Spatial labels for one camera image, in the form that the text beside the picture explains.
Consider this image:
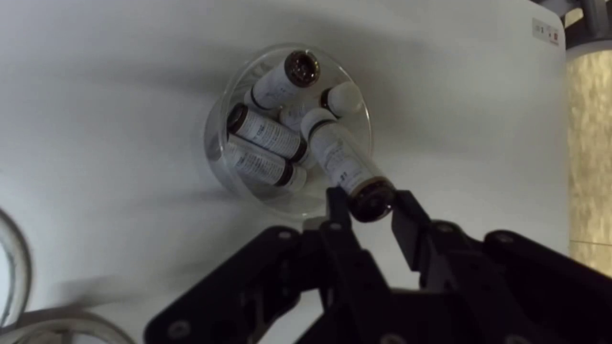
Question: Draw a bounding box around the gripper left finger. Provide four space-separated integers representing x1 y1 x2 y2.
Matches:
143 186 392 344

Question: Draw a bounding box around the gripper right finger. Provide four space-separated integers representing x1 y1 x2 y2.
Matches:
391 190 612 344

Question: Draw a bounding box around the brown bottle with white label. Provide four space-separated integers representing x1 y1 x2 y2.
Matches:
300 107 397 223
279 81 364 132
224 136 309 190
243 49 322 113
227 103 312 163

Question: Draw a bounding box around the clear glass bowl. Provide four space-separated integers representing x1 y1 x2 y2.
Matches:
203 43 374 221

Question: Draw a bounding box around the clear plastic tray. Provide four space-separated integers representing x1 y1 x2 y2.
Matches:
0 207 138 344

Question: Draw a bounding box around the white sticker label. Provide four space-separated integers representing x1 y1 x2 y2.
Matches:
532 18 560 47

